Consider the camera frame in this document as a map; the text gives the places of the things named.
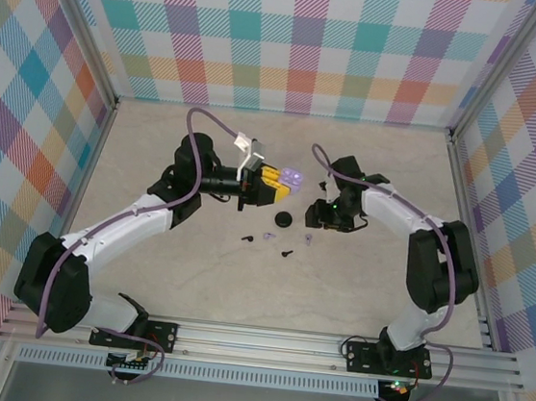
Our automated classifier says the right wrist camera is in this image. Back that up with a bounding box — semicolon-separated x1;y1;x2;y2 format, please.
315;179;333;204

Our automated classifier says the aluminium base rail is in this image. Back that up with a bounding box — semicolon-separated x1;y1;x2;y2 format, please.
0;296;527;398

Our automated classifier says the purple cable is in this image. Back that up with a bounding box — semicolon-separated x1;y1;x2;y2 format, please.
282;141;478;401
30;92;250;396

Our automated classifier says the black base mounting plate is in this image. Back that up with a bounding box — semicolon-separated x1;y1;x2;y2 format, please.
88;313;180;356
343;338;436;383

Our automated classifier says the purple earbud charging case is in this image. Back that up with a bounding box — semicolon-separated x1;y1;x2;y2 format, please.
276;164;309;197

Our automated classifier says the slotted grey cable duct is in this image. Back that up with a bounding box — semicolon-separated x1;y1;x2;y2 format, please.
16;338;382;401

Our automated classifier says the aluminium corner post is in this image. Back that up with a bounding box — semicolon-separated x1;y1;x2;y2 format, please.
26;0;131;110
447;0;536;151

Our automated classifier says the black earbud charging case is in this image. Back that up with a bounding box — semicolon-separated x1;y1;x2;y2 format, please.
272;209;295;231

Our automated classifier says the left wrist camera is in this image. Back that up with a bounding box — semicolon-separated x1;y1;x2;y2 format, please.
228;130;270;185

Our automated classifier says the small controller circuit board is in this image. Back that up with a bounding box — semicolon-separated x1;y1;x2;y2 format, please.
106;345;155;375
378;377;416;400

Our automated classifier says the aluminium side rail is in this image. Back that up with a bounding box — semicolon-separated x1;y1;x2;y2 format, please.
424;133;521;353
31;91;121;313

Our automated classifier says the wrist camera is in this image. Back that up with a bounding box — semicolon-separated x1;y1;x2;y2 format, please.
228;130;270;185
315;179;333;204

